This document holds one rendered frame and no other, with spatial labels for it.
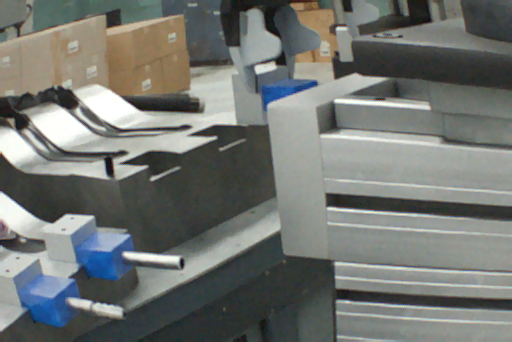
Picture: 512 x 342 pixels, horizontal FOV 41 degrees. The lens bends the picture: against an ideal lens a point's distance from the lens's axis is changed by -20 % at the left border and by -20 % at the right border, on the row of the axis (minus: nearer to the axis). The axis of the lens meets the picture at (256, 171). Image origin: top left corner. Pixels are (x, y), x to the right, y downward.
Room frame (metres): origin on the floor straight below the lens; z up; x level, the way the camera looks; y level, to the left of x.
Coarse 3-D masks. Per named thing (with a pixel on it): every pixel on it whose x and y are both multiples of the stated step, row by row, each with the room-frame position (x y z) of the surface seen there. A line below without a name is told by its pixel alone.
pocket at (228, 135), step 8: (208, 128) 0.91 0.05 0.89; (216, 128) 0.91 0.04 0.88; (224, 128) 0.91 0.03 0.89; (232, 128) 0.90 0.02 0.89; (240, 128) 0.89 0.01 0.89; (192, 136) 0.88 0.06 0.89; (200, 136) 0.89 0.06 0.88; (208, 136) 0.90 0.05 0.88; (216, 136) 0.91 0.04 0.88; (224, 136) 0.91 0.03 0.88; (232, 136) 0.90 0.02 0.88; (240, 136) 0.89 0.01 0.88; (224, 144) 0.91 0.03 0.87; (232, 144) 0.87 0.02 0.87
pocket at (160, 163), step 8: (152, 152) 0.83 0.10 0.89; (160, 152) 0.82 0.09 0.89; (168, 152) 0.81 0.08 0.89; (176, 152) 0.80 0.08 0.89; (128, 160) 0.80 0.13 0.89; (136, 160) 0.81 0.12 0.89; (144, 160) 0.82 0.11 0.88; (152, 160) 0.83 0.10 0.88; (160, 160) 0.82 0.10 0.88; (168, 160) 0.81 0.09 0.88; (176, 160) 0.80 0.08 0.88; (152, 168) 0.83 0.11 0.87; (160, 168) 0.82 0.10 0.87; (168, 168) 0.82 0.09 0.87; (176, 168) 0.80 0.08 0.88; (152, 176) 0.83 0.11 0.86; (160, 176) 0.78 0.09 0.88
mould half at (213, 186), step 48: (96, 96) 1.09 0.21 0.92; (0, 144) 0.90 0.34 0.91; (96, 144) 0.94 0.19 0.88; (144, 144) 0.86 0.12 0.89; (192, 144) 0.83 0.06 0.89; (240, 144) 0.87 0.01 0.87; (48, 192) 0.82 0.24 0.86; (96, 192) 0.75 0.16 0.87; (144, 192) 0.75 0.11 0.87; (192, 192) 0.81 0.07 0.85; (240, 192) 0.87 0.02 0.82; (144, 240) 0.74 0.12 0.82
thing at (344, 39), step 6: (336, 30) 1.23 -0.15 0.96; (342, 30) 1.23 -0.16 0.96; (342, 36) 1.23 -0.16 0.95; (348, 36) 1.22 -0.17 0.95; (360, 36) 1.24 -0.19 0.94; (342, 42) 1.23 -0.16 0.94; (348, 42) 1.23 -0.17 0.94; (342, 48) 1.23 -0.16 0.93; (348, 48) 1.23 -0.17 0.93; (342, 54) 1.23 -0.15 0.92; (348, 54) 1.23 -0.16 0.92; (342, 60) 1.23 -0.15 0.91; (348, 60) 1.23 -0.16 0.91
